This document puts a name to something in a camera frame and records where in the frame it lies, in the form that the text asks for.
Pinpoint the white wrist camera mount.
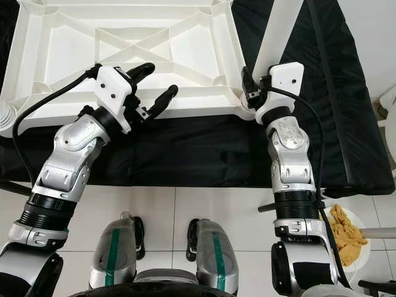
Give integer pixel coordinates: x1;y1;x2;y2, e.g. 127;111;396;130
94;65;140;134
254;62;305;123

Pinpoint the black robot waist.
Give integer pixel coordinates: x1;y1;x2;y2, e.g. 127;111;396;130
65;272;276;297

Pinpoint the white plastic table top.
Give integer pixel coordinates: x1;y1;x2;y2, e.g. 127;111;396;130
0;0;254;121

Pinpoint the white rounded floor appliance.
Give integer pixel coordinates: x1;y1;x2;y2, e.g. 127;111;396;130
376;84;396;168

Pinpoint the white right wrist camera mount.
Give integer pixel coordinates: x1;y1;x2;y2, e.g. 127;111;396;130
254;62;305;123

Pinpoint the black table cloth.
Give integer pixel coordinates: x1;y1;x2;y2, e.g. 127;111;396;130
0;0;396;199

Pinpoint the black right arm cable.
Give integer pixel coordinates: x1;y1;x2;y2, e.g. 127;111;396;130
269;87;350;288

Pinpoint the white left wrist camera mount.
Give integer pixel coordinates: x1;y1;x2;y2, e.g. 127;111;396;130
94;65;140;134

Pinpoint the crumpled yellow cloth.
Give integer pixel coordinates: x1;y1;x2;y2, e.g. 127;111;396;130
328;204;369;267

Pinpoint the white round plate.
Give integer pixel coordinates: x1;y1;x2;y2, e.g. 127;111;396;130
325;204;372;270

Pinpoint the grey metal pole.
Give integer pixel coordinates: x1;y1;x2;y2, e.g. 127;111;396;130
360;228;396;239

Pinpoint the white plastic table leg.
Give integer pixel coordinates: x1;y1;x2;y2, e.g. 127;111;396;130
0;102;18;134
235;0;304;115

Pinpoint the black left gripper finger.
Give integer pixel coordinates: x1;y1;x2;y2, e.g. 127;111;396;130
145;85;178;118
127;62;155;80

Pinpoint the black stand base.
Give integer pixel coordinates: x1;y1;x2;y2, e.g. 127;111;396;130
359;280;396;296

